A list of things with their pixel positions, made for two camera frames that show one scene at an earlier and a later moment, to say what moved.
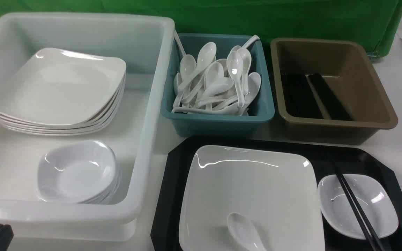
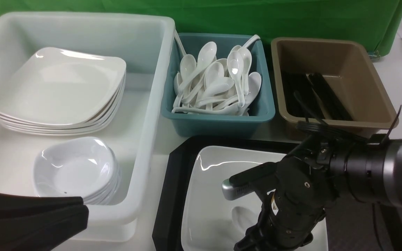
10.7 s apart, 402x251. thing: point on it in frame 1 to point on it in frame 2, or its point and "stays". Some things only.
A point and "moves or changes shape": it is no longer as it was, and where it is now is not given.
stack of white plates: x=56 y=91 stays
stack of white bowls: x=82 y=171 stays
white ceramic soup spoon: x=244 y=233 moves or changes shape
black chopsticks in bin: x=300 y=101 stays
